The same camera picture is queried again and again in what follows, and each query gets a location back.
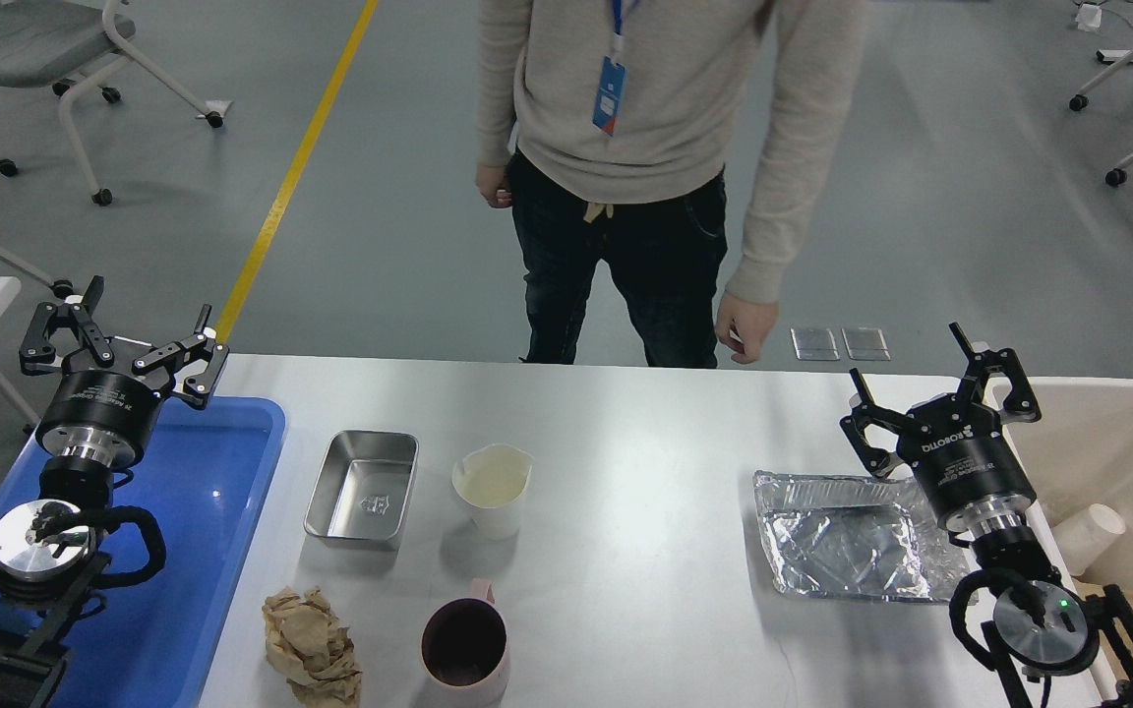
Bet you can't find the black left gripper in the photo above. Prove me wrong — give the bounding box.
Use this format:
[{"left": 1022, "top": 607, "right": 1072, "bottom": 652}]
[{"left": 19, "top": 276, "right": 230, "bottom": 469}]

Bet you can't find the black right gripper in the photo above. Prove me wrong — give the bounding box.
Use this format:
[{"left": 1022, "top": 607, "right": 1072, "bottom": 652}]
[{"left": 840, "top": 323, "right": 1042, "bottom": 534}]

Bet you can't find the aluminium foil tray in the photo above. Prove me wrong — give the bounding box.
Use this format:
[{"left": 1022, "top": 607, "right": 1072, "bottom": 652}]
[{"left": 752, "top": 470, "right": 973, "bottom": 604}]

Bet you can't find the stainless steel rectangular container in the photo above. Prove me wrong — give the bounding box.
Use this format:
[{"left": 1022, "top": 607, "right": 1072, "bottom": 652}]
[{"left": 303, "top": 430, "right": 419, "bottom": 552}]

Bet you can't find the pink ribbed mug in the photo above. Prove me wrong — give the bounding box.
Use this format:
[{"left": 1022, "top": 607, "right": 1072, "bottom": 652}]
[{"left": 419, "top": 578, "right": 512, "bottom": 707}]

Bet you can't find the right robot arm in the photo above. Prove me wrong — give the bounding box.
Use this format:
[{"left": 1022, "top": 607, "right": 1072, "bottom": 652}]
[{"left": 840, "top": 323, "right": 1133, "bottom": 707}]

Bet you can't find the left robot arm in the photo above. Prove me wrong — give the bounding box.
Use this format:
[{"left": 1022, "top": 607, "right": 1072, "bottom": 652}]
[{"left": 0, "top": 278, "right": 228, "bottom": 707}]

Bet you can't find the person's left hand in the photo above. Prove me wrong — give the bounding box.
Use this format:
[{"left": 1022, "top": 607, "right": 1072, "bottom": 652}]
[{"left": 714, "top": 292, "right": 781, "bottom": 366}]

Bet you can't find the person's right hand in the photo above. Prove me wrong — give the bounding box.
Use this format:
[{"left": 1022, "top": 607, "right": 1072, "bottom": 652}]
[{"left": 475, "top": 164, "right": 512, "bottom": 208}]

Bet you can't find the right floor outlet cover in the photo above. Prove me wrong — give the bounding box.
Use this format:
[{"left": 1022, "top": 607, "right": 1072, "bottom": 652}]
[{"left": 841, "top": 327, "right": 893, "bottom": 362}]

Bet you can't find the floor outlet cover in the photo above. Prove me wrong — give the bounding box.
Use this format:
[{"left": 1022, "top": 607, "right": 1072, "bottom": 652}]
[
  {"left": 841, "top": 327, "right": 893, "bottom": 362},
  {"left": 790, "top": 327, "right": 841, "bottom": 362}
]

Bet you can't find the blue plastic tray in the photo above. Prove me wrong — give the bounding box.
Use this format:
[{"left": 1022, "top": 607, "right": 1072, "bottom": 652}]
[{"left": 51, "top": 396, "right": 286, "bottom": 707}]

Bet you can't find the paper cup in bin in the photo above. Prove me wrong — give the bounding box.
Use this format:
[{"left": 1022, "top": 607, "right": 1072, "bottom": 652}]
[{"left": 1053, "top": 503, "right": 1127, "bottom": 575}]

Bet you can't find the left floor outlet cover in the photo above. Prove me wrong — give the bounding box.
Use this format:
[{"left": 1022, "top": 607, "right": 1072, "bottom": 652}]
[{"left": 790, "top": 327, "right": 841, "bottom": 362}]

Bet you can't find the grey office chair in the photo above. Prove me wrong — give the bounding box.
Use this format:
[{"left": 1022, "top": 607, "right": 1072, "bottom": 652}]
[{"left": 0, "top": 1, "right": 224, "bottom": 206}]

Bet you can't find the crumpled brown paper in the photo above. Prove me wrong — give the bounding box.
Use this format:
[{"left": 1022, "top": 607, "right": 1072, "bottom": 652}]
[{"left": 262, "top": 587, "right": 363, "bottom": 707}]

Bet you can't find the white paper cup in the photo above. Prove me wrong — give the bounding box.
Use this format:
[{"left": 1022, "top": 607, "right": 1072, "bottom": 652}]
[{"left": 452, "top": 443, "right": 535, "bottom": 541}]

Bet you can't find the person in beige sweater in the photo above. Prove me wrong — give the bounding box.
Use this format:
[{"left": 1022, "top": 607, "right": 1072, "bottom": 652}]
[{"left": 476, "top": 1, "right": 868, "bottom": 369}]

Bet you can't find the blue lanyard badge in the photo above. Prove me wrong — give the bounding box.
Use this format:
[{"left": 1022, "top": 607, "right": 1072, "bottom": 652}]
[{"left": 593, "top": 1, "right": 641, "bottom": 136}]

